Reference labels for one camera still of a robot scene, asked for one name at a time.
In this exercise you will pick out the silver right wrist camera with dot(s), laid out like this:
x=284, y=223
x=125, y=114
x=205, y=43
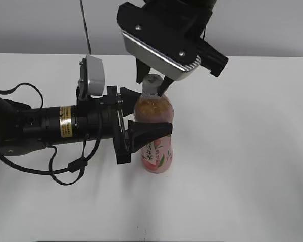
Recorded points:
x=148, y=39

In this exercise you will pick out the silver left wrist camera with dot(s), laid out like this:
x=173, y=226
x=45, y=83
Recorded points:
x=92, y=78

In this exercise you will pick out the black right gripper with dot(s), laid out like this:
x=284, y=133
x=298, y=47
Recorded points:
x=189, y=19

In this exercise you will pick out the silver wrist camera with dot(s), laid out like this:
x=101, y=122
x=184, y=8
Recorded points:
x=148, y=39
x=92, y=78

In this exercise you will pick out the white bottle cap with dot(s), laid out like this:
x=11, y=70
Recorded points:
x=151, y=84

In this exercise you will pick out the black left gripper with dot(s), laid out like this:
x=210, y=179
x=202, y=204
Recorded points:
x=97, y=119

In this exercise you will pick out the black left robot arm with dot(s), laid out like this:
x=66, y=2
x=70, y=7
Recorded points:
x=24, y=129

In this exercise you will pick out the pink peach tea bottle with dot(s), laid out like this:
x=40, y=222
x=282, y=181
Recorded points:
x=156, y=113

